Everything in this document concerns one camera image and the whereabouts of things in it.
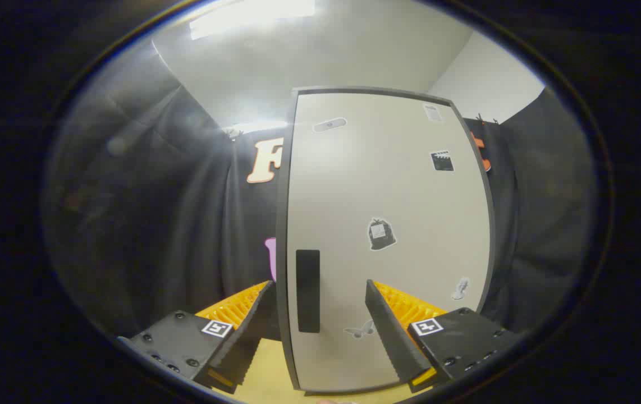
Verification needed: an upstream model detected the grey shoe cabinet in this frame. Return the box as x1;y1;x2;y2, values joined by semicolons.
274;85;496;394

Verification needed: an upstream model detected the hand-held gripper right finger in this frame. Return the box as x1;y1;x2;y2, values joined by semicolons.
365;279;523;393

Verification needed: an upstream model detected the black backdrop cloth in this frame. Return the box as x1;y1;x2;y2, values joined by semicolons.
45;50;596;338

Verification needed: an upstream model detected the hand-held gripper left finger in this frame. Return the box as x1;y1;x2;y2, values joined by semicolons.
117;281;276;394

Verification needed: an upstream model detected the black door handle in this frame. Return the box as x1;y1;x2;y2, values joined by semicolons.
295;249;321;334

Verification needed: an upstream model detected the beige shoe cabinet door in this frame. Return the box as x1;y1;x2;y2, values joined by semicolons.
286;91;493;392

